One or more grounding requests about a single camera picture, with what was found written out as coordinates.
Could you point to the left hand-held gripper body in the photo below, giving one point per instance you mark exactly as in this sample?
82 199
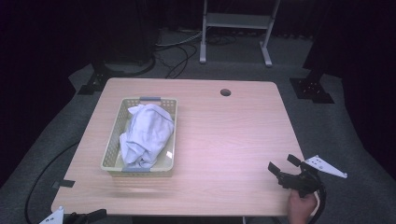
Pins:
56 217

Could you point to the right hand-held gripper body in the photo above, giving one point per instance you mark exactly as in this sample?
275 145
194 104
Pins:
303 182

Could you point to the yellow-green perforated plastic basket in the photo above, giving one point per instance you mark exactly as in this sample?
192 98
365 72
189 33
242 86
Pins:
115 138

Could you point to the white shirt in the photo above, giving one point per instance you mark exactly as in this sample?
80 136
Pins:
146 133

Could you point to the person's right hand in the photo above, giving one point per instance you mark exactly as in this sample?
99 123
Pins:
300 210

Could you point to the black tape strip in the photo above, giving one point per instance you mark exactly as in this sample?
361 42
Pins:
63 183

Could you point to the black stand base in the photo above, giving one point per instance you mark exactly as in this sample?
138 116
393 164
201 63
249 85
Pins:
311 88
96 81

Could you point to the grey metal stand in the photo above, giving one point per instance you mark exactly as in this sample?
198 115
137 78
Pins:
238 20

